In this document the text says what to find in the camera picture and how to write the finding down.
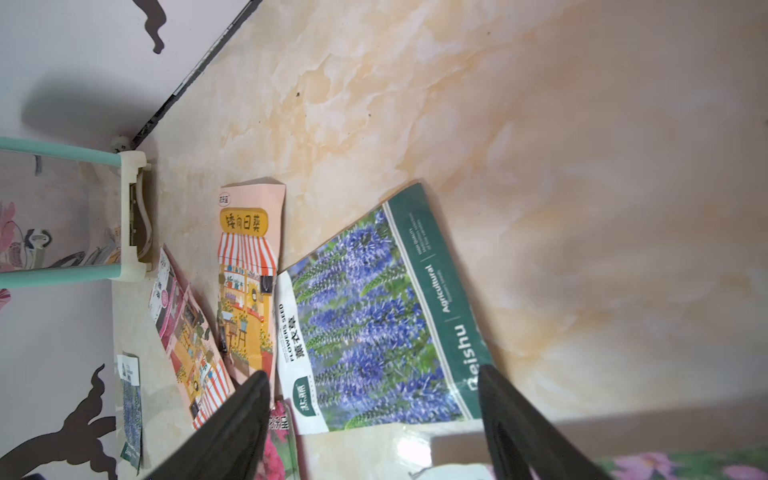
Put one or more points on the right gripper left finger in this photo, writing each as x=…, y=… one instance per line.
x=231, y=443

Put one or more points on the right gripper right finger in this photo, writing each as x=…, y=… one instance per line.
x=522, y=443

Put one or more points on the sunflower shop packet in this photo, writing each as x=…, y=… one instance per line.
x=248, y=257
x=189, y=343

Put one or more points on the lavender packet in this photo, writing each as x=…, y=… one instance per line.
x=129, y=374
x=375, y=326

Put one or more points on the pink flower packet centre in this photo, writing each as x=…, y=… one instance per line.
x=280, y=459

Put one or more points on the purple flower packet upper right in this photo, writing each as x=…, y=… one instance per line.
x=736, y=464

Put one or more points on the mint green toaster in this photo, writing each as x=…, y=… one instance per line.
x=71, y=215

